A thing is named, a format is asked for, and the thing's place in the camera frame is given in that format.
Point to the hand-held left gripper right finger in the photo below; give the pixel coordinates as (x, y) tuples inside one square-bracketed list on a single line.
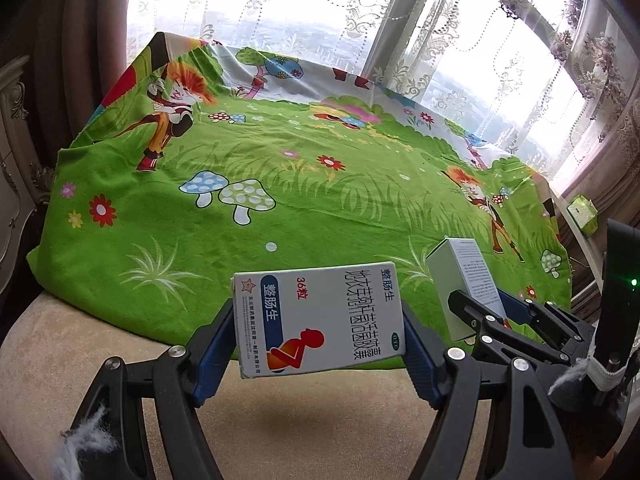
[(422, 360)]

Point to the beige plush seat cushion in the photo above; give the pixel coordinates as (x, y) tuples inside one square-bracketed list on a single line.
[(300, 425)]

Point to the white cardboard box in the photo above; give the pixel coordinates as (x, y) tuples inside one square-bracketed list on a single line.
[(460, 270)]

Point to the white lace curtain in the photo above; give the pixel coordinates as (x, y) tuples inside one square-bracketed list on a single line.
[(300, 0)]

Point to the green tissue box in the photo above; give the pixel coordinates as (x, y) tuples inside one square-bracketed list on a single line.
[(582, 212)]

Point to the white ornate cabinet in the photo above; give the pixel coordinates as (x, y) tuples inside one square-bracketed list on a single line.
[(15, 160)]

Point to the brown curtain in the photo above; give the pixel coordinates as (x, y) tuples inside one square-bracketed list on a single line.
[(85, 35), (615, 160)]

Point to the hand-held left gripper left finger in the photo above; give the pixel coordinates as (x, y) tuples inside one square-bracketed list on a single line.
[(212, 360)]

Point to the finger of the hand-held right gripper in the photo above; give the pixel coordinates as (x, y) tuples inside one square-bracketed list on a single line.
[(467, 310), (555, 322)]

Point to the green cartoon printed blanket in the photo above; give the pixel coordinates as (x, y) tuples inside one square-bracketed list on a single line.
[(300, 185)]

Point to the white medicine box red figure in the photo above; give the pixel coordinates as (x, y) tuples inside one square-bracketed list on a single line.
[(320, 320)]

